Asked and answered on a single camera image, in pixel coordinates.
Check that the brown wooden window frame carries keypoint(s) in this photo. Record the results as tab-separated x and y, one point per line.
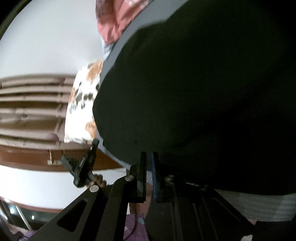
37	160

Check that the white floral pillow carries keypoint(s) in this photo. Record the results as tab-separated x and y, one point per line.
80	126

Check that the grey textured bed mattress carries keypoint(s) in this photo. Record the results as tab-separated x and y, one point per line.
259	206

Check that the white brown checked blanket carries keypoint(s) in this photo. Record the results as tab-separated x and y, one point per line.
115	15

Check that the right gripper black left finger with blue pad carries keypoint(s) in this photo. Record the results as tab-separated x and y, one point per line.
137	181

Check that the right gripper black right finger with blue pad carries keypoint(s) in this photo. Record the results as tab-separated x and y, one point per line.
162	180

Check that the purple cloth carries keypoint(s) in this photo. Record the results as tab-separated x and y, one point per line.
135	228

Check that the beige pleated curtain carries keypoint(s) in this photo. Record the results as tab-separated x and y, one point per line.
33	112

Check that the black pants orange lining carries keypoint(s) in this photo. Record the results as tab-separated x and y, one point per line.
196	97

